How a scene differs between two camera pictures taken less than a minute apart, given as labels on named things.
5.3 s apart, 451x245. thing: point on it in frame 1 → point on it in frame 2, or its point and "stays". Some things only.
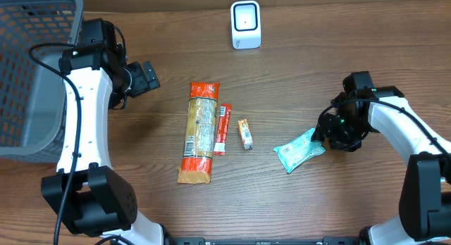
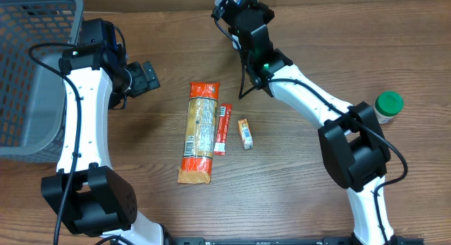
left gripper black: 141,79 stays
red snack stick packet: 220,148 stays
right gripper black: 326,130 → 261,7
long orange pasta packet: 199,134 stays
